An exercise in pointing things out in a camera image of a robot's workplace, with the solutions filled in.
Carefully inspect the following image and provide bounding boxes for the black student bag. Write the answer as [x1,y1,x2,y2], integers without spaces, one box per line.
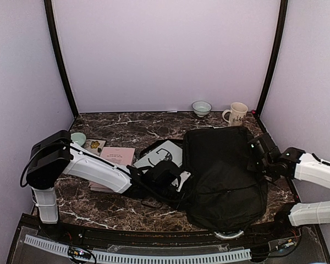
[178,126,267,240]

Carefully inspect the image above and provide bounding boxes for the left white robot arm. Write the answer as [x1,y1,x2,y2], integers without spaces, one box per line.
[20,130,192,240]

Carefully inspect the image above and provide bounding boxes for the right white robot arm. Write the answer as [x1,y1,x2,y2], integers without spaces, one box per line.
[248,133,330,239]

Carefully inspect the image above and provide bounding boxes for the grey notebook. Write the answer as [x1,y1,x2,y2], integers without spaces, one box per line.
[134,140,183,168]

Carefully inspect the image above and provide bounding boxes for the pink book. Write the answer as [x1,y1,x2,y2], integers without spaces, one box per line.
[89,147,135,194]

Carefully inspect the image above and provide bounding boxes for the cream mug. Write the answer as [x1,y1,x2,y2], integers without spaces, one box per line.
[222,102,248,126]

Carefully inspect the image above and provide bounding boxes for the floral placemat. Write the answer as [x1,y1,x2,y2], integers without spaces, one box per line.
[83,139,106,156]

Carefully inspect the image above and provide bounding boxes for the small white bowl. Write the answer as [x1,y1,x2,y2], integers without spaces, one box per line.
[191,101,212,118]

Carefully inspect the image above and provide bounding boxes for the green bowl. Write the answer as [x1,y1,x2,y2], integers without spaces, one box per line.
[70,132,86,147]

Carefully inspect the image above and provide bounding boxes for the black front table rail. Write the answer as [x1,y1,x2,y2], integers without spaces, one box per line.
[11,211,303,248]

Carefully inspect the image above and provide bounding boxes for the white cable duct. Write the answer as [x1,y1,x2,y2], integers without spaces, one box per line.
[24,235,252,263]

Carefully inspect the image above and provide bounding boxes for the right black frame post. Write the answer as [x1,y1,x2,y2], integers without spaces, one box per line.
[255,0,289,118]

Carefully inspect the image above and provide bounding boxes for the black frame post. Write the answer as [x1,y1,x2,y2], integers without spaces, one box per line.
[43,0,79,119]
[255,0,289,118]

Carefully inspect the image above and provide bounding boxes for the left black frame post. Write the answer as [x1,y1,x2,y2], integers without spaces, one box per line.
[43,0,79,119]

